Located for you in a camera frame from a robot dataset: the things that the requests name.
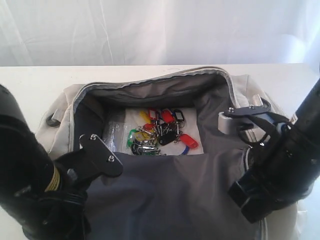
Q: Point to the colourful key tag bunch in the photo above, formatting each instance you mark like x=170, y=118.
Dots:
x=160, y=132

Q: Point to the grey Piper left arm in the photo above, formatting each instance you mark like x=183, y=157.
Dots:
x=16, y=139

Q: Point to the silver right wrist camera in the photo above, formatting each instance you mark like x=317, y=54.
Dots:
x=229, y=120

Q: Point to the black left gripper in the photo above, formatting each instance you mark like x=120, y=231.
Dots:
x=56, y=201

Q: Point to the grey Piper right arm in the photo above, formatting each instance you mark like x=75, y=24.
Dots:
x=308, y=110

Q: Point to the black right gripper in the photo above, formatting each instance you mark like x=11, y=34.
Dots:
x=283, y=169

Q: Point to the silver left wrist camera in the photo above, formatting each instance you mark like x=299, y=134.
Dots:
x=98, y=159

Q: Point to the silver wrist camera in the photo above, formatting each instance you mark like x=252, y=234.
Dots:
x=98, y=159
x=229, y=120

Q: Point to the white paper sheet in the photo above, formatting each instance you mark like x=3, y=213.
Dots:
x=162, y=130

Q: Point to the white fabric duffel bag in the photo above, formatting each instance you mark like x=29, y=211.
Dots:
x=171, y=196

